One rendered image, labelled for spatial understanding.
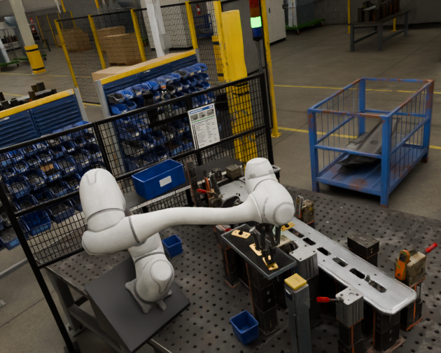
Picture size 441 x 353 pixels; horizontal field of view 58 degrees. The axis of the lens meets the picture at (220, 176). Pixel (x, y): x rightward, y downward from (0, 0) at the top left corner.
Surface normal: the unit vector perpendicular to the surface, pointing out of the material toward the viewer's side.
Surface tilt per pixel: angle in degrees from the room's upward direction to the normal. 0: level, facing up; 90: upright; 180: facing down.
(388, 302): 0
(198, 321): 0
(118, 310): 42
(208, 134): 90
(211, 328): 0
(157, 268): 48
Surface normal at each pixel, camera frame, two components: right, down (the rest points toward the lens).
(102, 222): 0.02, -0.32
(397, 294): -0.15, -0.89
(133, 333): 0.37, -0.53
